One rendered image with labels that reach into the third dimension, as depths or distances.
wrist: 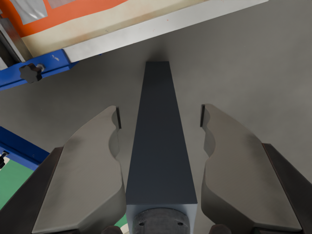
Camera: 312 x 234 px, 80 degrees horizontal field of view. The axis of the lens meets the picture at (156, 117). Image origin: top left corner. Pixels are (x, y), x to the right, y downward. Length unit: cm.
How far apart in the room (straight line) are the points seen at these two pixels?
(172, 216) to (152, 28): 45
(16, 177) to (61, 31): 64
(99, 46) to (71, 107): 138
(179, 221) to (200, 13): 48
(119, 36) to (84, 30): 10
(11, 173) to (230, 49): 151
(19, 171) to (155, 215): 62
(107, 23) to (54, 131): 167
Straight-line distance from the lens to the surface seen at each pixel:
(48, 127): 208
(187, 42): 151
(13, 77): 62
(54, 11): 57
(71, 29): 56
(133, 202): 51
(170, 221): 50
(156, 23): 48
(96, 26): 54
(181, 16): 48
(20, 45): 58
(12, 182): 102
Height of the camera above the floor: 147
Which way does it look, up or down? 58 degrees down
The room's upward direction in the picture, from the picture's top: 180 degrees counter-clockwise
